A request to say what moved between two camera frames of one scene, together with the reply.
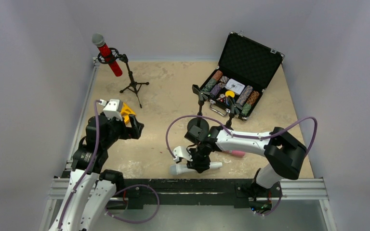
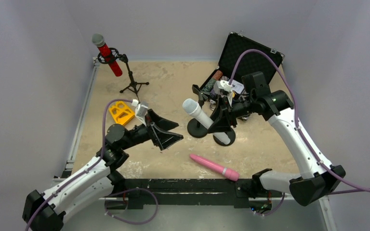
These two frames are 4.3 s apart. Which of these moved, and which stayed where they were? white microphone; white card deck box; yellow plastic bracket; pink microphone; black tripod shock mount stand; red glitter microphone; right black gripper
Moved: pink microphone; white microphone; right black gripper
Stayed: white card deck box; black tripod shock mount stand; yellow plastic bracket; red glitter microphone
